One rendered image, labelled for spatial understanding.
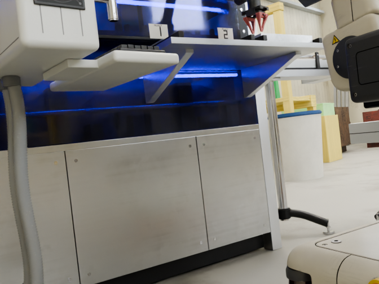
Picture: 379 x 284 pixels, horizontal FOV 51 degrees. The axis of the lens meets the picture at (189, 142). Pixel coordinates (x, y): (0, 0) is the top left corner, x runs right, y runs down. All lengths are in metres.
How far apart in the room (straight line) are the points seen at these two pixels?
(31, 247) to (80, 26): 0.62
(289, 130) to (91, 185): 3.06
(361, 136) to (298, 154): 1.86
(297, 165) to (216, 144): 2.63
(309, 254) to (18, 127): 0.83
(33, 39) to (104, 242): 0.85
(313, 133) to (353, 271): 3.48
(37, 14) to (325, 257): 0.82
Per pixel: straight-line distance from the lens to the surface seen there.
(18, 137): 1.19
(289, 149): 4.30
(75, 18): 0.97
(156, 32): 1.68
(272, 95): 2.18
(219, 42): 1.32
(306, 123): 4.29
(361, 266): 0.91
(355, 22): 1.08
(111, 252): 1.55
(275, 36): 1.53
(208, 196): 1.72
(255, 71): 1.80
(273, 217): 1.96
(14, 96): 1.20
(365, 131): 2.48
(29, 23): 0.93
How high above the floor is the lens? 0.57
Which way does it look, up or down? level
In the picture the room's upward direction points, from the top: 7 degrees counter-clockwise
